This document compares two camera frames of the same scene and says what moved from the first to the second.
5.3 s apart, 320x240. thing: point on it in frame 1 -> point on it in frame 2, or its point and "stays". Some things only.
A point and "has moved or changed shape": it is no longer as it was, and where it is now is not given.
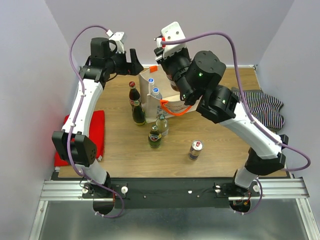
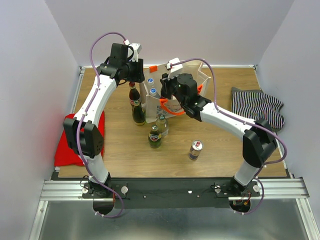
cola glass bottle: (173, 83) has moved or changed shape
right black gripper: (165, 61) -> (164, 83)
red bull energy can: (197, 145) stays
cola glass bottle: (134, 94) stays
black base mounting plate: (175, 193) stays
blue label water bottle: (155, 93) stays
